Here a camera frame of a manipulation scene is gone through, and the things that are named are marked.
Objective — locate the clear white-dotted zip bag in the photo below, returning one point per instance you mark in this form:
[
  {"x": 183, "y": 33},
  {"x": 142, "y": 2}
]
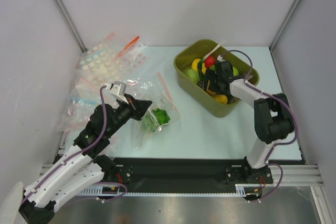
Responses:
[{"x": 155, "y": 89}]

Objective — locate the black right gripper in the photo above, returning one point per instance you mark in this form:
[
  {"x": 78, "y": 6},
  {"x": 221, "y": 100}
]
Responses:
[{"x": 210, "y": 83}]

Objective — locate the yellow toy banana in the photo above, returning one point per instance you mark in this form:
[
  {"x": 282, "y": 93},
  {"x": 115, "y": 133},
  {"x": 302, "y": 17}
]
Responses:
[{"x": 195, "y": 63}]

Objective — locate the pile of clear zip bags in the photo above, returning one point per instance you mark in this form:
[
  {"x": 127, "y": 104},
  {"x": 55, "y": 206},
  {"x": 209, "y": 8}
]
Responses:
[{"x": 114, "y": 58}]

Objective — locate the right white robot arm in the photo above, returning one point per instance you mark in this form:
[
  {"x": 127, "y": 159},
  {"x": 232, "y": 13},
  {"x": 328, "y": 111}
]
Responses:
[{"x": 273, "y": 118}]

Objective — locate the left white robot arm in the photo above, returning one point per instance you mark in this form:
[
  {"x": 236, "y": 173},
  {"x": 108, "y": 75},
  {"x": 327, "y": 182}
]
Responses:
[{"x": 83, "y": 164}]

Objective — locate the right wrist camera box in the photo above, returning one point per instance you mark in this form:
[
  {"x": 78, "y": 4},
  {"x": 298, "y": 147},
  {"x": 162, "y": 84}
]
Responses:
[{"x": 220, "y": 59}]

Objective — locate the white slotted cable duct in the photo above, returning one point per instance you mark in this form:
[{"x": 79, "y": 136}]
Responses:
[{"x": 102, "y": 190}]

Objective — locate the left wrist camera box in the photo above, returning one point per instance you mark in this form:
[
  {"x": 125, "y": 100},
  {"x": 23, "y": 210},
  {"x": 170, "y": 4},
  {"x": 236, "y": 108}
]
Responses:
[{"x": 117, "y": 90}]

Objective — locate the green toy lettuce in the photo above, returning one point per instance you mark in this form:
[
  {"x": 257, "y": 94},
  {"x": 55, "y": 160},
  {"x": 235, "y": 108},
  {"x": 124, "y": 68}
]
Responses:
[{"x": 153, "y": 120}]

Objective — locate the green toy apple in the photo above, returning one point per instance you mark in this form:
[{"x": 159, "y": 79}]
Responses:
[{"x": 235, "y": 71}]

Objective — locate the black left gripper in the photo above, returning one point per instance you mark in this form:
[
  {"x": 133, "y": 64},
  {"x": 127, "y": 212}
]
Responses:
[{"x": 137, "y": 107}]

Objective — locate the olive green plastic bin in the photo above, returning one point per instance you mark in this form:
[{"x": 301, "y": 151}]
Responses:
[{"x": 199, "y": 49}]

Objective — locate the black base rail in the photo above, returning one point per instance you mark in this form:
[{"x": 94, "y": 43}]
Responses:
[{"x": 188, "y": 176}]

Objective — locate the light green toy cabbage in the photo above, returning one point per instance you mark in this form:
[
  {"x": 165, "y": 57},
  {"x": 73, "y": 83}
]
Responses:
[{"x": 192, "y": 75}]

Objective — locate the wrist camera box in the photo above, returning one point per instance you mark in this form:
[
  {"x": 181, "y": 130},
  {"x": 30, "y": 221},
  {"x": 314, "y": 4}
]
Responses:
[
  {"x": 117, "y": 90},
  {"x": 220, "y": 59}
]

